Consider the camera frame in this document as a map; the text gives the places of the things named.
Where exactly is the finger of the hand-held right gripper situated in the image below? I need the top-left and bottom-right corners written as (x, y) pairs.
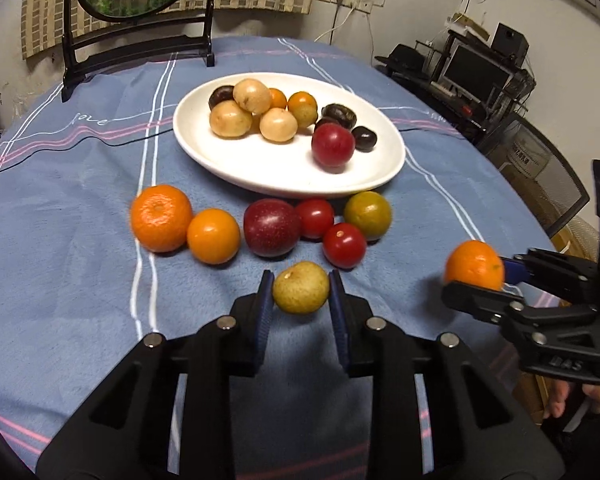
top-left (500, 247), bottom-right (600, 307)
top-left (441, 281), bottom-right (529, 329)

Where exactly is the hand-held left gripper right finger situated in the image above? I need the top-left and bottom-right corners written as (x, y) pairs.
top-left (328, 269), bottom-right (567, 480)

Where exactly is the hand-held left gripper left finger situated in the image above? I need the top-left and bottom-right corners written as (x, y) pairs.
top-left (35, 269), bottom-right (276, 480)

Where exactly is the orange mandarin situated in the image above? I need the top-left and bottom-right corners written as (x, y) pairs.
top-left (130, 184), bottom-right (194, 253)
top-left (444, 240), bottom-right (506, 292)

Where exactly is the small yellow green fruit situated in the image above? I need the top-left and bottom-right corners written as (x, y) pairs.
top-left (272, 261), bottom-right (330, 315)

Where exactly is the white round plate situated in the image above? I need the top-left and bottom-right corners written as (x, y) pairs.
top-left (172, 72), bottom-right (407, 199)

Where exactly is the large red tomato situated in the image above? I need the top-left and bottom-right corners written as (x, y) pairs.
top-left (311, 123), bottom-right (356, 168)

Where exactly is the beige round fruit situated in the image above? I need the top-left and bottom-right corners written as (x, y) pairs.
top-left (259, 107), bottom-right (299, 143)
top-left (232, 78), bottom-right (272, 114)
top-left (209, 100), bottom-right (254, 139)

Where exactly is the dark brown mangosteen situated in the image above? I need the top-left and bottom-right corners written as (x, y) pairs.
top-left (321, 103), bottom-right (358, 131)

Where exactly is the person's right hand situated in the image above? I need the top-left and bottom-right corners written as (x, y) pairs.
top-left (544, 370), bottom-right (600, 421)

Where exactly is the small red tomato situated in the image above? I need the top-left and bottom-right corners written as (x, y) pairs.
top-left (322, 223), bottom-right (368, 269)

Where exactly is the black mesh office chair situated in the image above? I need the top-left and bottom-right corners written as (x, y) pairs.
top-left (480, 112), bottom-right (591, 239)

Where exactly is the dark red plum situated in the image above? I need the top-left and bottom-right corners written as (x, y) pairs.
top-left (243, 198), bottom-right (302, 258)

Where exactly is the green yellow tomato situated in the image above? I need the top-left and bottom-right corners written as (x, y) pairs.
top-left (343, 191), bottom-right (393, 241)

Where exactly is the black computer desk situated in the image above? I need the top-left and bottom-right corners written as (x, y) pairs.
top-left (375, 40), bottom-right (537, 147)

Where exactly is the blue checked tablecloth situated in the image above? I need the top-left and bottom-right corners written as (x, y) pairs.
top-left (0, 35), bottom-right (576, 476)

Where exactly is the black computer monitor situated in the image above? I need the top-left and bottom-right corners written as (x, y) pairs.
top-left (440, 44), bottom-right (514, 99)

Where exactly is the black speaker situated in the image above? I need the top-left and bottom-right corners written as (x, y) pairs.
top-left (491, 22), bottom-right (530, 66)

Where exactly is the black hat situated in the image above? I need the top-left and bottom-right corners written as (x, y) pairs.
top-left (375, 44), bottom-right (431, 79)

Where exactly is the white power cable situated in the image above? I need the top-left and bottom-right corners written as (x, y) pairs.
top-left (313, 5), bottom-right (357, 44)

